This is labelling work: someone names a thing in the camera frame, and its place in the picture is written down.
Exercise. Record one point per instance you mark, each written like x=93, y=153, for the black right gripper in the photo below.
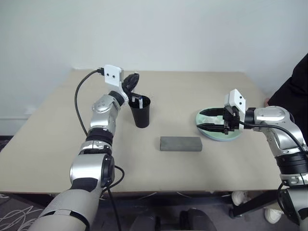
x=231, y=122

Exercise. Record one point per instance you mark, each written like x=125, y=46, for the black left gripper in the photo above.
x=127, y=84

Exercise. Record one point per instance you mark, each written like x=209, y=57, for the light green plate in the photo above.
x=199, y=119

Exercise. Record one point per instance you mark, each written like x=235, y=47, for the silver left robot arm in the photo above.
x=91, y=168

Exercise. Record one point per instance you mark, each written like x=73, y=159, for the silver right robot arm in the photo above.
x=272, y=115

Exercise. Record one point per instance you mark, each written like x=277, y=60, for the black plastic cup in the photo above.
x=142, y=118

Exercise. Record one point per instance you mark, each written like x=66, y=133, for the grey glasses case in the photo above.
x=180, y=144

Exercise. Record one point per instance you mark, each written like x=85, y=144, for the person's bare hand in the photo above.
x=267, y=102

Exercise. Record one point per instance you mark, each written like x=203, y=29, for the light blue plate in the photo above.
x=221, y=139

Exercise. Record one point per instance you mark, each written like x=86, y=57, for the white marker with blue band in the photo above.
x=140, y=102

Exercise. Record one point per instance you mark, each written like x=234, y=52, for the white shoe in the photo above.
x=240, y=198
x=273, y=215

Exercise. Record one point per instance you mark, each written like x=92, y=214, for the person in black clothing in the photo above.
x=298, y=84

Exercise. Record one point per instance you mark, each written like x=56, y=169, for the dark rounded shape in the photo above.
x=197, y=220

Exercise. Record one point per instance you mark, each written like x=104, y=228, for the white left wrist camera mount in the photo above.
x=112, y=74

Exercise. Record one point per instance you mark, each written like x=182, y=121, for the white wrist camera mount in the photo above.
x=112, y=74
x=237, y=98

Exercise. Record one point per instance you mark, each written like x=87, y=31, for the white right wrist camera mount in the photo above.
x=237, y=98

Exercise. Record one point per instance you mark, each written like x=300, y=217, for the black table leg frame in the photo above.
x=255, y=203

